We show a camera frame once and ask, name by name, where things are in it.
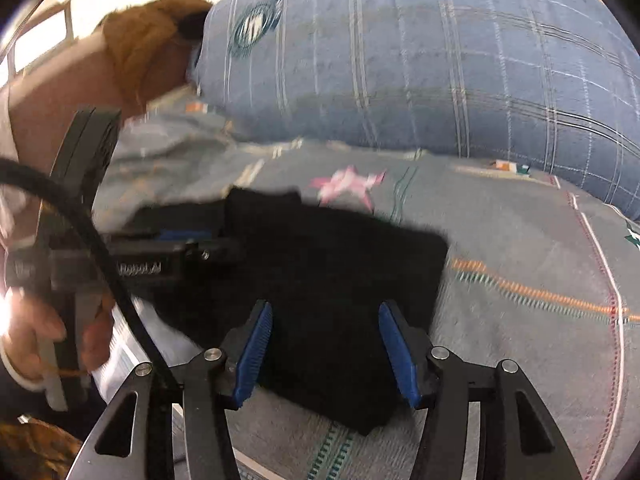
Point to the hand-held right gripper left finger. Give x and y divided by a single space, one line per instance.
255 350

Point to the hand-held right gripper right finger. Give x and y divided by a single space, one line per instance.
397 350

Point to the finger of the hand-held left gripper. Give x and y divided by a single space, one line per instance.
215 252

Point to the black pants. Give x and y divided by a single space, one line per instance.
325 285

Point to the person's left forearm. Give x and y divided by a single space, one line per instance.
15 377

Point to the person's left hand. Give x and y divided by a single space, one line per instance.
27 330

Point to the grey patterned bed sheet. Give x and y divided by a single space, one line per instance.
525 335

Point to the brown headboard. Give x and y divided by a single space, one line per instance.
55 90

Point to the patterned brown cloth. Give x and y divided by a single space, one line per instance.
35 452

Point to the brown fuzzy cloth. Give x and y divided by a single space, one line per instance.
145 45

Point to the bright window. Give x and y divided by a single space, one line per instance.
45 35

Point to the blue plaid pillow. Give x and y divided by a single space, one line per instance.
425 60

